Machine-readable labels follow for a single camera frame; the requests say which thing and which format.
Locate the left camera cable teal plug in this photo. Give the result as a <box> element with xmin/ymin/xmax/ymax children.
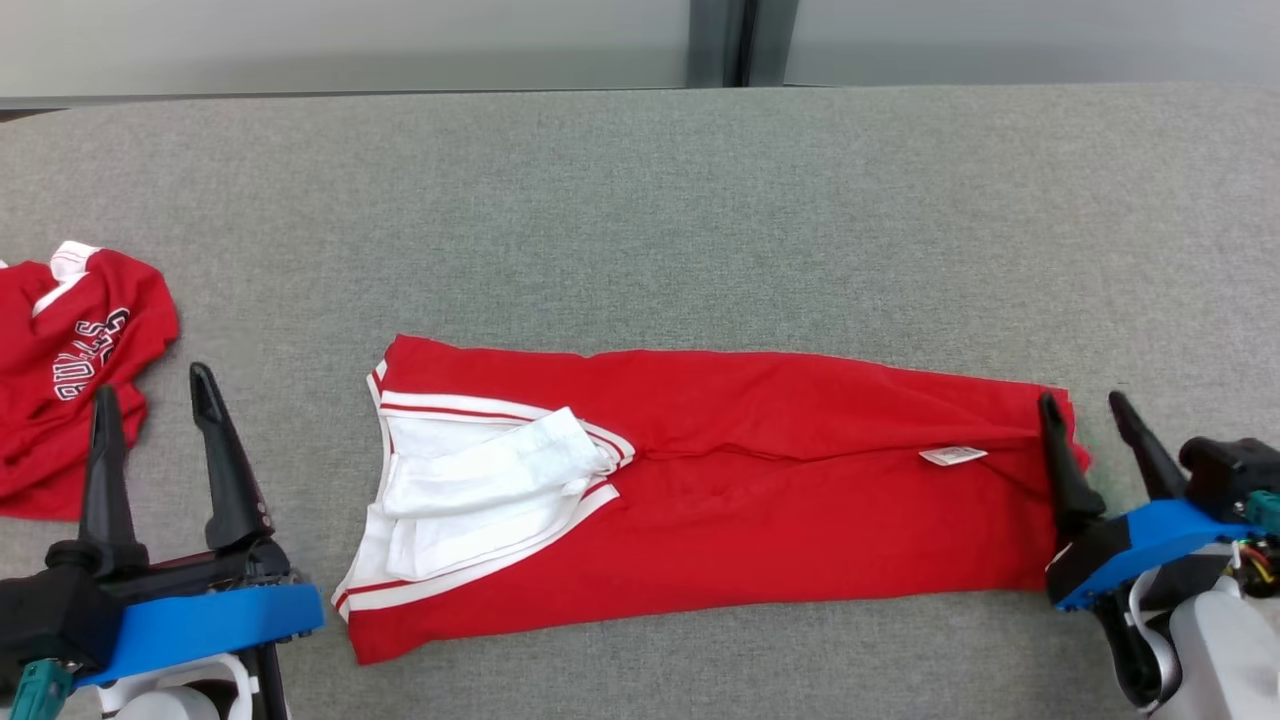
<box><xmin>8</xmin><ymin>658</ymin><xmax>76</xmax><ymax>720</ymax></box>

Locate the dark grey partition post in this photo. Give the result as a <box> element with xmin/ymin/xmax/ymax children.
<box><xmin>688</xmin><ymin>0</ymin><xmax>801</xmax><ymax>89</ymax></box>

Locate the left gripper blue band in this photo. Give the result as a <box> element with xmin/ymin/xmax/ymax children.
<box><xmin>45</xmin><ymin>362</ymin><xmax>327</xmax><ymax>691</ymax></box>

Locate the red jersey with white sleeves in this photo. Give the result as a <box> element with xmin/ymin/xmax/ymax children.
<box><xmin>332</xmin><ymin>334</ymin><xmax>1093</xmax><ymax>666</ymax></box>

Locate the red jersey with Bulls print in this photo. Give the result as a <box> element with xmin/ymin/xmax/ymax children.
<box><xmin>0</xmin><ymin>240</ymin><xmax>181</xmax><ymax>523</ymax></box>

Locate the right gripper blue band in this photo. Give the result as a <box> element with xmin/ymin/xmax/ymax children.
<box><xmin>1037</xmin><ymin>390</ymin><xmax>1264</xmax><ymax>612</ymax></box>

